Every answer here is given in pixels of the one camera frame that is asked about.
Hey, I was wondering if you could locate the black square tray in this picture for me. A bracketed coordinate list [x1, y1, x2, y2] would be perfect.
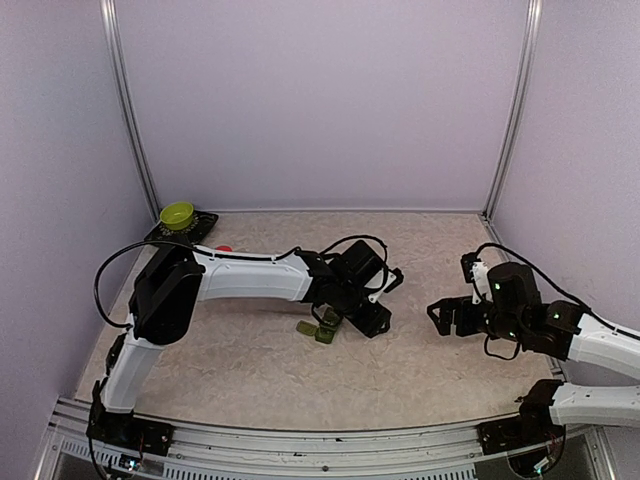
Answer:
[144, 210, 219, 244]

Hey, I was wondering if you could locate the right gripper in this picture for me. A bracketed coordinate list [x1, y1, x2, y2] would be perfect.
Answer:
[428, 295, 527, 343]

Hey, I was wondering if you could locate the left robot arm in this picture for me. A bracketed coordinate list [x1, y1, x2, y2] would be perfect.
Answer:
[93, 235, 404, 445]

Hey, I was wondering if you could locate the aluminium frame post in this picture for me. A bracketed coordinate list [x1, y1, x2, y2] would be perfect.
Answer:
[99, 0, 161, 222]
[483, 0, 543, 223]

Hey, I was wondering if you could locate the front aluminium rail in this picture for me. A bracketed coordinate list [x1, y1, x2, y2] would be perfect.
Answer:
[28, 398, 620, 479]

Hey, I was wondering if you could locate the green pill organizer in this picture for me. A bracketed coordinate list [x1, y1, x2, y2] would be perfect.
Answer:
[296, 307, 343, 345]

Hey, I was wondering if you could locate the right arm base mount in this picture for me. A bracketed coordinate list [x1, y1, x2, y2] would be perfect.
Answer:
[477, 416, 566, 456]

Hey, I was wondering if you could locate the right aluminium frame post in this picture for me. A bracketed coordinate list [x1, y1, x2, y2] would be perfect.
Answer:
[483, 0, 543, 223]

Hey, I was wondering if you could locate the lime green bowl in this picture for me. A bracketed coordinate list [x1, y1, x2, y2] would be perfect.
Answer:
[160, 201, 195, 231]

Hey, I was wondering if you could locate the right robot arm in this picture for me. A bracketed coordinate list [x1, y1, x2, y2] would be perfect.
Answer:
[426, 244, 639, 444]

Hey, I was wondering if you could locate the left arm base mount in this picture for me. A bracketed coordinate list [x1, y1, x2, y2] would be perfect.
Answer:
[86, 413, 175, 457]

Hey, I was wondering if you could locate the left aluminium frame post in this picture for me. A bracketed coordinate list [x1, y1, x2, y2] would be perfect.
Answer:
[99, 0, 161, 222]

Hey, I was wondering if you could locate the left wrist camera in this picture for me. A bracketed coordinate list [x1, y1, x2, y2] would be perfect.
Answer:
[365, 267, 404, 303]

